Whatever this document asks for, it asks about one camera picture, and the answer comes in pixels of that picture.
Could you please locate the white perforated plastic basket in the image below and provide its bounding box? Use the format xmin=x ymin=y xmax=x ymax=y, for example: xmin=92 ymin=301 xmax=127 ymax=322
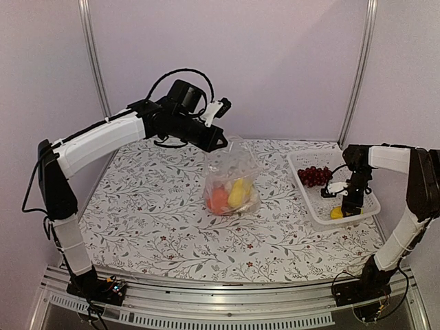
xmin=287 ymin=148 xmax=381 ymax=231

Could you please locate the clear zip top bag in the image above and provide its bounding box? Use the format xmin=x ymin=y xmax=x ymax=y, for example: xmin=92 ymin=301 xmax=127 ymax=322
xmin=203 ymin=135 xmax=261 ymax=216

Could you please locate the white cauliflower toy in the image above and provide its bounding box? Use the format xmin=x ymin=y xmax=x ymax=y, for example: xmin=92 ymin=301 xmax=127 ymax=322
xmin=241 ymin=177 xmax=256 ymax=206

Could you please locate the dark red grapes toy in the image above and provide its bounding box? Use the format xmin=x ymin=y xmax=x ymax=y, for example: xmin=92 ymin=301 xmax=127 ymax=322
xmin=297 ymin=166 xmax=332 ymax=188

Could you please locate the yellow lemon toy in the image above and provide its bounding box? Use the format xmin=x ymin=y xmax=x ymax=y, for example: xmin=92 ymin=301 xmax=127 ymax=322
xmin=228 ymin=178 xmax=245 ymax=209

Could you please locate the floral patterned table mat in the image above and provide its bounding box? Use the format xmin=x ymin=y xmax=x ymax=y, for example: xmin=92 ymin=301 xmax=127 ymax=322
xmin=80 ymin=140 xmax=382 ymax=282

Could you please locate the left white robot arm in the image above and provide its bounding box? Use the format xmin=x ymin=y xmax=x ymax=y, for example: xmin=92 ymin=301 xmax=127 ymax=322
xmin=38 ymin=80 xmax=232 ymax=298

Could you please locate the yellow banana toy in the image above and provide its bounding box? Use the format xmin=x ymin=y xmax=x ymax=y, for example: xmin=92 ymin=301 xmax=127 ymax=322
xmin=330 ymin=206 xmax=344 ymax=219

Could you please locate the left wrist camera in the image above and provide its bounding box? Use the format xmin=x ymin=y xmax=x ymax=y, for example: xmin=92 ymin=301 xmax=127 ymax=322
xmin=201 ymin=98 xmax=232 ymax=127

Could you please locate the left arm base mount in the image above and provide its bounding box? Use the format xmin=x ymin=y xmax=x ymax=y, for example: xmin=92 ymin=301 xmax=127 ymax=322
xmin=67 ymin=267 xmax=127 ymax=306

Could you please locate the left aluminium corner post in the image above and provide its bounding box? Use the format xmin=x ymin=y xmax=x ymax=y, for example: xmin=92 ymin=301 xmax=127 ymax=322
xmin=78 ymin=0 xmax=111 ymax=117

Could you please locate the left black looped cable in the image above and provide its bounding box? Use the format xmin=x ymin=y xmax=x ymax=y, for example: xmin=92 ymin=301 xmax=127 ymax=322
xmin=147 ymin=68 xmax=216 ymax=104

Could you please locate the orange pumpkin toy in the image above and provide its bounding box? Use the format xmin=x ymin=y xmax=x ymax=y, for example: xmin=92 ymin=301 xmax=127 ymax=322
xmin=206 ymin=187 xmax=229 ymax=215

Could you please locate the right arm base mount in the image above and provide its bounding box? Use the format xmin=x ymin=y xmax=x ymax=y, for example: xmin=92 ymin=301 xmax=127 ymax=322
xmin=331 ymin=256 xmax=397 ymax=307

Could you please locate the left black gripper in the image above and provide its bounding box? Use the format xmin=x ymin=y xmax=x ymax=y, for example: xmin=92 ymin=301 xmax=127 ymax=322
xmin=170 ymin=111 xmax=228 ymax=152

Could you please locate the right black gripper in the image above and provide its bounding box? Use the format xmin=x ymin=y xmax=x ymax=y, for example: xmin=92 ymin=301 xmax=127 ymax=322
xmin=342 ymin=168 xmax=373 ymax=219

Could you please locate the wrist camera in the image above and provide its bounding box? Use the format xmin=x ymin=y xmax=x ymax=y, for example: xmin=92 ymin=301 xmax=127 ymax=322
xmin=320 ymin=182 xmax=349 ymax=198
xmin=201 ymin=98 xmax=232 ymax=127

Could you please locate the aluminium front rail frame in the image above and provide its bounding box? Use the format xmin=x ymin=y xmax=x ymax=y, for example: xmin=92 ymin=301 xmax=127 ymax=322
xmin=30 ymin=266 xmax=432 ymax=329

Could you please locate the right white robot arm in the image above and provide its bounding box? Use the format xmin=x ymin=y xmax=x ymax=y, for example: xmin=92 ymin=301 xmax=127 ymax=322
xmin=341 ymin=144 xmax=439 ymax=274

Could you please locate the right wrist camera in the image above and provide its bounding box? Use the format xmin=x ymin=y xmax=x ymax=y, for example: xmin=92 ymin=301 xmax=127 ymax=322
xmin=320 ymin=182 xmax=349 ymax=198

